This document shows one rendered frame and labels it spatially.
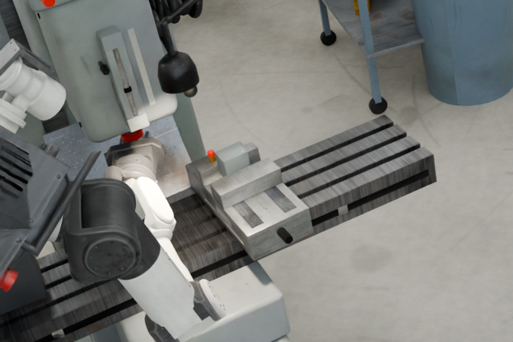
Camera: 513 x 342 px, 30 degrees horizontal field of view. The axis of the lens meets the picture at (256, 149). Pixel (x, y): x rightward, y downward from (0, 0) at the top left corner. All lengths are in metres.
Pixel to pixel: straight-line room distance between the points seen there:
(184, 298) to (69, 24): 0.56
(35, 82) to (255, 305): 0.79
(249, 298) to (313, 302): 1.31
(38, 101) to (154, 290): 0.36
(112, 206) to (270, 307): 0.67
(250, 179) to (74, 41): 0.53
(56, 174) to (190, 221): 0.91
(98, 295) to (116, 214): 0.63
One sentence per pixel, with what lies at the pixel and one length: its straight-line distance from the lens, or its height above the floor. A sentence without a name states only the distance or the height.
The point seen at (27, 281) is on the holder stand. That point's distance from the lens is 2.12.
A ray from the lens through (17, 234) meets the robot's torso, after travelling 1.35.
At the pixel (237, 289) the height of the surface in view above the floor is 0.90.
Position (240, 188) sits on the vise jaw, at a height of 1.09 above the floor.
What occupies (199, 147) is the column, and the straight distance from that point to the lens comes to 2.56.
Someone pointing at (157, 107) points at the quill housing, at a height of 1.35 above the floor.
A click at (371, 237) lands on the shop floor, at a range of 3.62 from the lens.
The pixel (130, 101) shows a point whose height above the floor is 1.41.
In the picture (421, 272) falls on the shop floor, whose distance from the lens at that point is 3.44.
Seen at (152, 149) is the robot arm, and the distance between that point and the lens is 1.99.
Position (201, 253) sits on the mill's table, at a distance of 2.12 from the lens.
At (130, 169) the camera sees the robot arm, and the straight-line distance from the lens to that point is 1.89.
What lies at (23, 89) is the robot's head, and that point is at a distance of 1.52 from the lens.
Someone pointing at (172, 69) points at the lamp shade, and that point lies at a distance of 1.72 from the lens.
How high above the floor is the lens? 2.27
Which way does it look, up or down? 32 degrees down
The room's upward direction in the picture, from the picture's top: 13 degrees counter-clockwise
